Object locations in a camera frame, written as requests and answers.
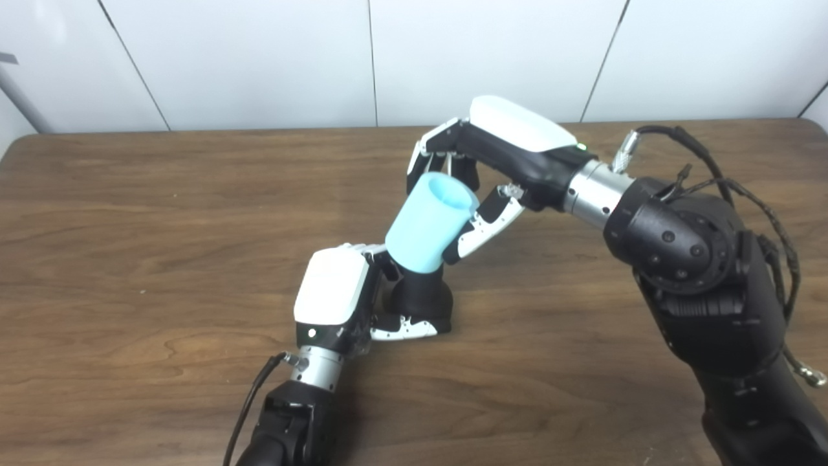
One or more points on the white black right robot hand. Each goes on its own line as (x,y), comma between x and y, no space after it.
(524,139)

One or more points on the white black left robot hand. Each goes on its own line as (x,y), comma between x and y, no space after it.
(330,285)

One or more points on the black flared nozzle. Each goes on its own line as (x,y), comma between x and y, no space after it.
(420,298)

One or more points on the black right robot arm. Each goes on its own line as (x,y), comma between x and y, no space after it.
(711,304)

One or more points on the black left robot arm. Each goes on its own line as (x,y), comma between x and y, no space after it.
(291,427)

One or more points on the gray wall corner post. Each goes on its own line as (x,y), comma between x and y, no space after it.
(26,107)

